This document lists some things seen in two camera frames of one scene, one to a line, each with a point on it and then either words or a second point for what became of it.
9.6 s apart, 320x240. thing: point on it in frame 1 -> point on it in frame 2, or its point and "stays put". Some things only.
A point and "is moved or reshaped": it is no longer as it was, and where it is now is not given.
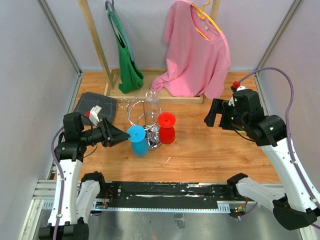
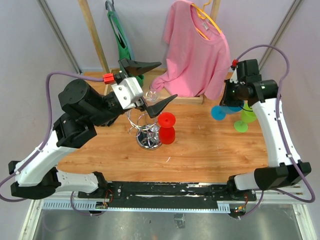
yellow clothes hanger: (203, 14) stays put
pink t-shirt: (198, 60) stays put
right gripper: (219, 106) -> (226, 100)
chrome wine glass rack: (144, 113) stays put
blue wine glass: (139, 144) is moved or reshaped
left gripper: (112, 135) -> (131, 67)
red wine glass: (167, 131) stays put
